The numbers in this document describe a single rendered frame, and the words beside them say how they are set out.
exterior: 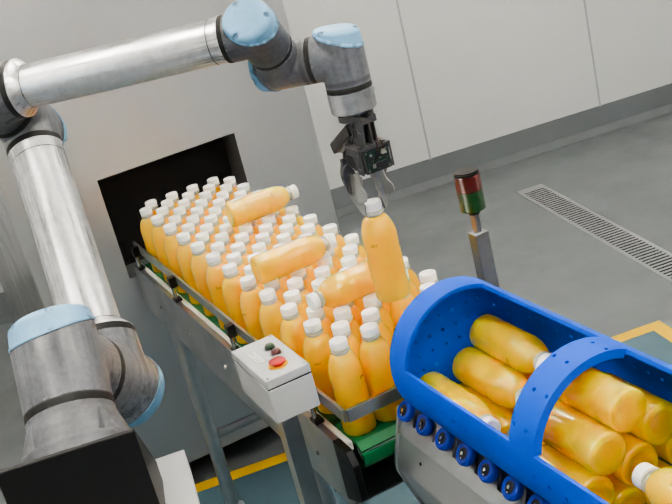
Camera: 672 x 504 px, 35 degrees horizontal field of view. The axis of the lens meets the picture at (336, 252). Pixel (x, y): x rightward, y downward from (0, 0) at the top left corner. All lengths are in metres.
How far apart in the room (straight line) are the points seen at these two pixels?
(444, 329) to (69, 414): 0.75
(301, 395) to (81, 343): 0.55
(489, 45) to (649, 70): 1.10
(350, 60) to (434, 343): 0.57
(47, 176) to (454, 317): 0.85
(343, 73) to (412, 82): 4.41
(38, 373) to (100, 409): 0.12
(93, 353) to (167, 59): 0.56
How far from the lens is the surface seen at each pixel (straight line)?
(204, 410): 3.66
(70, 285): 2.08
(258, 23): 1.95
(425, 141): 6.54
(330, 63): 2.04
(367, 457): 2.27
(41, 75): 2.14
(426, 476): 2.18
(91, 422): 1.77
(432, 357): 2.11
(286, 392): 2.19
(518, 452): 1.75
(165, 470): 1.98
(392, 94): 6.42
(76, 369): 1.82
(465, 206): 2.60
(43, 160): 2.22
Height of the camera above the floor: 2.06
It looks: 21 degrees down
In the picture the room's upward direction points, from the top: 14 degrees counter-clockwise
